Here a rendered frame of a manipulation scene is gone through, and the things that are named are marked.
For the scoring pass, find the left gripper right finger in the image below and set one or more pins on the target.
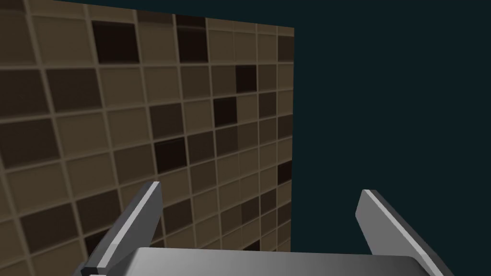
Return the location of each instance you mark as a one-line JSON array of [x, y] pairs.
[[387, 226]]

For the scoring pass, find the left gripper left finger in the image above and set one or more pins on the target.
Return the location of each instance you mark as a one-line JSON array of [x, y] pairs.
[[126, 230]]

